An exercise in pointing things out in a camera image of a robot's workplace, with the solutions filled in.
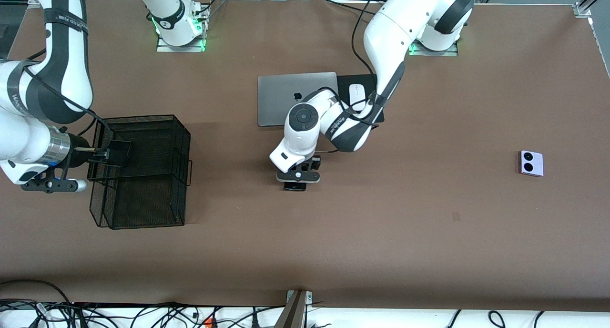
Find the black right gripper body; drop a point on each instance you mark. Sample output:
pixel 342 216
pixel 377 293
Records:
pixel 77 149

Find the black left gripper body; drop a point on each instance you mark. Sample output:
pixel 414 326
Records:
pixel 312 165

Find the small black flip phone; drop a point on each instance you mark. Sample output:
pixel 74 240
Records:
pixel 121 152

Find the lilac flip phone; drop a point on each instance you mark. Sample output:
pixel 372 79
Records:
pixel 536 168

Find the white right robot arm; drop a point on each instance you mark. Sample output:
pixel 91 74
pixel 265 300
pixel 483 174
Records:
pixel 19 137

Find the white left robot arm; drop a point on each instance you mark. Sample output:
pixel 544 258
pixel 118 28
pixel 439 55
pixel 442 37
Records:
pixel 400 23

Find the silver laptop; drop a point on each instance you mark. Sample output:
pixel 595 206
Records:
pixel 276 99

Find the white computer mouse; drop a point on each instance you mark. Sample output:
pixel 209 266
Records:
pixel 356 92

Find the black mouse pad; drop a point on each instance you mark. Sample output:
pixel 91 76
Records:
pixel 342 80

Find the orange connector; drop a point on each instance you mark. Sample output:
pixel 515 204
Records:
pixel 208 323

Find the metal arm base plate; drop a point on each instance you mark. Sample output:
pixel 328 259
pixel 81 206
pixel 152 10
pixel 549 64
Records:
pixel 448 53
pixel 164 47

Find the grey camera stand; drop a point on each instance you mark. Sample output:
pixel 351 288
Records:
pixel 293 313

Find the aluminium frame profile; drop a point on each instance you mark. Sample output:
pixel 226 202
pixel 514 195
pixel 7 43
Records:
pixel 584 9

